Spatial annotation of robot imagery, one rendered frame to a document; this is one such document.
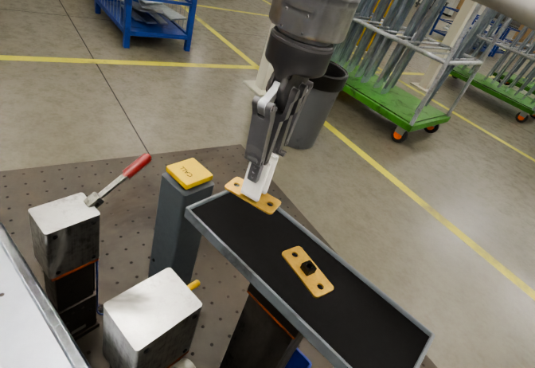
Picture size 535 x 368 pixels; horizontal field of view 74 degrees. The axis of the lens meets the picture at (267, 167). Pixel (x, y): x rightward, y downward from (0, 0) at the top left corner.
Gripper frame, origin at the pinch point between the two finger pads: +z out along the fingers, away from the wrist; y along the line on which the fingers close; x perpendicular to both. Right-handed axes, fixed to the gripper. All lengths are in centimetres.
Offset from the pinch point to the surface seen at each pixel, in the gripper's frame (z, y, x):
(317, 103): 78, -229, -53
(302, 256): 8.9, 0.6, 10.7
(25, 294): 25.0, 21.9, -22.2
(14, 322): 25.0, 25.2, -19.2
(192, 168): 9.1, -4.0, -13.9
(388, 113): 100, -347, -4
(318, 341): 9.1, 11.3, 17.6
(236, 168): 55, -70, -36
